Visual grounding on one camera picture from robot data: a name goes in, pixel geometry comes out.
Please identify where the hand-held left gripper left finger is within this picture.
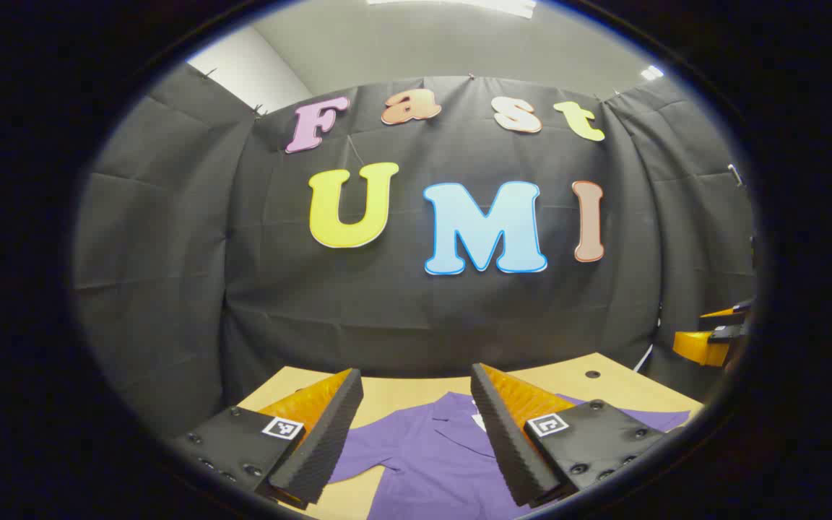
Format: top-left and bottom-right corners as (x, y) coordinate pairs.
(169, 367), (365, 511)

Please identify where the long ceiling light panel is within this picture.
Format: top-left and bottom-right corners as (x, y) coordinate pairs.
(365, 0), (537, 20)

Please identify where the purple jacket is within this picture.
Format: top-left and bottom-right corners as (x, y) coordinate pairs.
(328, 391), (691, 520)

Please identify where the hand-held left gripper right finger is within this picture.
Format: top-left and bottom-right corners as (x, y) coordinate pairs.
(469, 363), (670, 508)

